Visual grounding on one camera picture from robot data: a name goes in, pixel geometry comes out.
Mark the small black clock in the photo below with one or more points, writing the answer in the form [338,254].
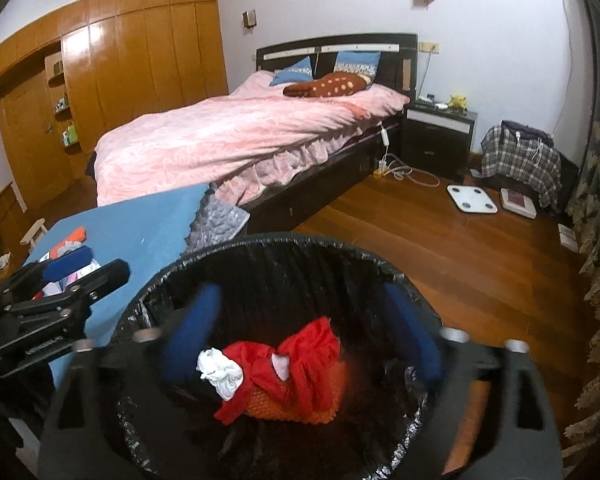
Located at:
[427,96]

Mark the dark wooden bed frame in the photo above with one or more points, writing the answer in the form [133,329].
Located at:
[395,55]

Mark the white floor socket box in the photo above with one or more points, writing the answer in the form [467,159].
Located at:
[568,237]

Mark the dark nightstand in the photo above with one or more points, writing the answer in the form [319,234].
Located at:
[435,145]

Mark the white tissue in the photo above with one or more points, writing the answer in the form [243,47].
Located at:
[220,370]

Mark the white scale with red panel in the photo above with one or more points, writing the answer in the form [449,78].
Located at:
[519,203]

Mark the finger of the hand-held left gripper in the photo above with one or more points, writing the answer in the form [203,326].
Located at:
[67,262]
[105,277]

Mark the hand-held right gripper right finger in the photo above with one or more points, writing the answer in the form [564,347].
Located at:
[410,330]

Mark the dark bag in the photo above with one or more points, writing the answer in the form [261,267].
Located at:
[525,132]

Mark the black garment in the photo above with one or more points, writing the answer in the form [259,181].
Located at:
[91,165]

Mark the wooden wardrobe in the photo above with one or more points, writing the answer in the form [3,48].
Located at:
[130,60]

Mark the beige wall socket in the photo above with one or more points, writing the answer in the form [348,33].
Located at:
[429,47]

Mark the blue table cloth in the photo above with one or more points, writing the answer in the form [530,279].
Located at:
[145,230]

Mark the plaid cloth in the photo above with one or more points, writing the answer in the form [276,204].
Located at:
[515,165]

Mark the bed with pink cover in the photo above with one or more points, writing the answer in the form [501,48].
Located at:
[230,135]

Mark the orange foam net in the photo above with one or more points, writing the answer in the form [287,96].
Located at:
[75,236]
[300,410]

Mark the yellow plush toy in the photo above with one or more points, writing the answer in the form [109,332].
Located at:
[457,102]

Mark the small wall lamp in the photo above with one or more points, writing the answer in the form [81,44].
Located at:
[250,19]

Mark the red cloth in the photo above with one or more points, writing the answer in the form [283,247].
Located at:
[310,350]

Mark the pink white wrapper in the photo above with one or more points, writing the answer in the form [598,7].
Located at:
[77,275]

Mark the small wooden stool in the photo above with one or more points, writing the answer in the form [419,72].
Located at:
[34,232]

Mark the black trash bin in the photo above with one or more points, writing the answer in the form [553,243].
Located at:
[280,280]

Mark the blue pillow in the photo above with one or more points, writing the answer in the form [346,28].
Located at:
[357,62]
[292,72]

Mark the white crumpled cloth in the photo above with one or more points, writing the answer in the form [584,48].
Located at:
[2,264]

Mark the white bathroom scale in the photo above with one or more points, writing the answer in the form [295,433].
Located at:
[472,199]

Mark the wooden sideboard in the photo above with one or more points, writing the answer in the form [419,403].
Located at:
[5,220]

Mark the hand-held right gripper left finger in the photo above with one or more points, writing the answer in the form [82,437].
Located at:
[195,330]

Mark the patterned curtain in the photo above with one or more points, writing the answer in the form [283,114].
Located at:
[597,260]

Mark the grey quilted pad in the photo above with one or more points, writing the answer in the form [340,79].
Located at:
[220,220]

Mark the brown dotted pillow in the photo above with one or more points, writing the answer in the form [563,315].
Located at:
[330,85]

